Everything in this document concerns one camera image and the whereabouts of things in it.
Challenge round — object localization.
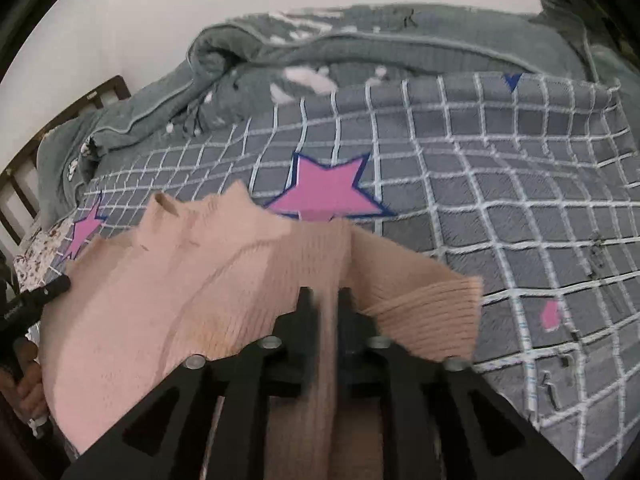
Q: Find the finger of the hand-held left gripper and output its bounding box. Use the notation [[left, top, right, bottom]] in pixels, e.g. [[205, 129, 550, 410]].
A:
[[0, 274, 72, 333]]

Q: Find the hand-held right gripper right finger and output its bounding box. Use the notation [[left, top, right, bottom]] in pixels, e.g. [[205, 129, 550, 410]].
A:
[[337, 286, 587, 480]]

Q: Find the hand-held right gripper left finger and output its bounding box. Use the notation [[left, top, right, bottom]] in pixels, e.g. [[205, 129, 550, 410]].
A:
[[60, 286, 322, 480]]

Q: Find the pink knit sweater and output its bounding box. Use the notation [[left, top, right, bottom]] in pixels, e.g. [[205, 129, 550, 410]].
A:
[[37, 180, 486, 480]]

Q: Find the person's left hand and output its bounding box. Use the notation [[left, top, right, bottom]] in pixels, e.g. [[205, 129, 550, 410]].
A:
[[12, 345, 51, 428]]

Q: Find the floral bed sheet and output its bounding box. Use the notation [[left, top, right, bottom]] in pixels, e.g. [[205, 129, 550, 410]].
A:
[[12, 217, 81, 296]]

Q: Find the grey checkered star blanket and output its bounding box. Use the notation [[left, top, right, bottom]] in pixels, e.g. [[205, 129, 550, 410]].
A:
[[60, 70, 640, 480]]

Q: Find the grey floral quilt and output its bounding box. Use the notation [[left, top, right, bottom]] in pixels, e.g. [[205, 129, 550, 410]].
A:
[[37, 0, 640, 226]]

